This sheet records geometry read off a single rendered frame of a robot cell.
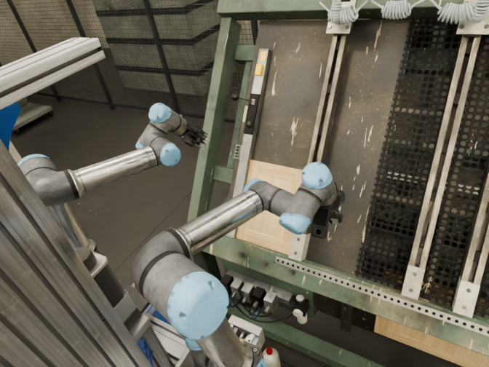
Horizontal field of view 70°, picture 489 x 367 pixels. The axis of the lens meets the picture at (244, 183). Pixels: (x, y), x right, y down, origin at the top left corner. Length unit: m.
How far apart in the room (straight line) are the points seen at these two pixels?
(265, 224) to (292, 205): 0.82
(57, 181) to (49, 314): 0.44
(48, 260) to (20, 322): 0.12
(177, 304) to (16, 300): 0.31
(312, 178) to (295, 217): 0.11
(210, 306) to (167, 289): 0.09
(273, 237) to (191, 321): 1.10
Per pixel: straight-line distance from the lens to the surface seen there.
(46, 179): 1.18
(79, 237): 1.43
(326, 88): 1.62
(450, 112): 1.54
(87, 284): 0.89
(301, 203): 0.93
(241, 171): 1.77
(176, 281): 0.69
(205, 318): 0.71
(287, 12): 1.78
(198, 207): 1.90
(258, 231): 1.76
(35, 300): 0.83
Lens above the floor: 2.20
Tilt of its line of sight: 38 degrees down
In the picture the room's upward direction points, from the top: 11 degrees counter-clockwise
